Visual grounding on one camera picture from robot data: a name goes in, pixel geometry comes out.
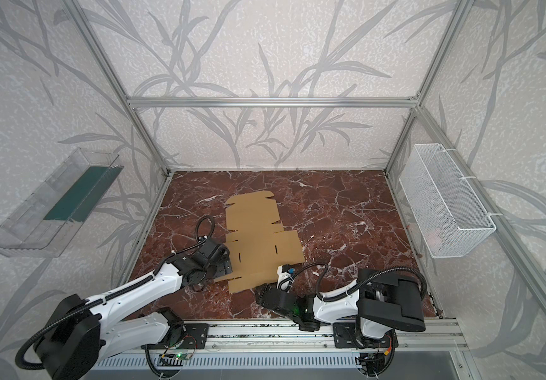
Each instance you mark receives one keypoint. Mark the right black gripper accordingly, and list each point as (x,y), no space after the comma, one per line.
(264,294)

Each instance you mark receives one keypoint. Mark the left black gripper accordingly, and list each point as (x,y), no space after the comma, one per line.
(222,271)

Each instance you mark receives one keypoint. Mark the brown cardboard box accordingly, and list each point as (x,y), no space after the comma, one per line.
(258,242)

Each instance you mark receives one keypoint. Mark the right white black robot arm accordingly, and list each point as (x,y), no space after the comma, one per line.
(371,309)

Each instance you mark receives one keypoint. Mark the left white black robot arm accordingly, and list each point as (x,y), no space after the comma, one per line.
(83,332)

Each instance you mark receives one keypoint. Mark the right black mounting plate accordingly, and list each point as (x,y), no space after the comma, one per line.
(347,335)

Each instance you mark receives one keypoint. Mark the black mounting plate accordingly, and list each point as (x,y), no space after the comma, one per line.
(347,335)
(190,336)

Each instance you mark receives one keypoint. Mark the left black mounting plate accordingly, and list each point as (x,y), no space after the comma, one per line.
(190,336)

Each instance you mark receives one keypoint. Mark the green circuit board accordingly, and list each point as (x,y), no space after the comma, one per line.
(174,358)

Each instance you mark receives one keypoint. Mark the green mat in bin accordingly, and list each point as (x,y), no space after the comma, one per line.
(83,196)

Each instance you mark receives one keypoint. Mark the pink item in basket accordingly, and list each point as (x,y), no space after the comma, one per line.
(434,239)

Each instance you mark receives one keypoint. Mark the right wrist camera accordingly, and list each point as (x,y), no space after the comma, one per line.
(286,276)

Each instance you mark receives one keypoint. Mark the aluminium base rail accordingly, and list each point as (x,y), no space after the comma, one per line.
(281,335)

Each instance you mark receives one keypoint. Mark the aluminium frame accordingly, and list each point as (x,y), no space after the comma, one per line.
(523,261)

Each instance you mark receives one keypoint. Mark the clear plastic wall bin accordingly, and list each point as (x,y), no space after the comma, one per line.
(25,233)

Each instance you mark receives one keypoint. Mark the white wire mesh basket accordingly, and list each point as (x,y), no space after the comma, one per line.
(441,196)

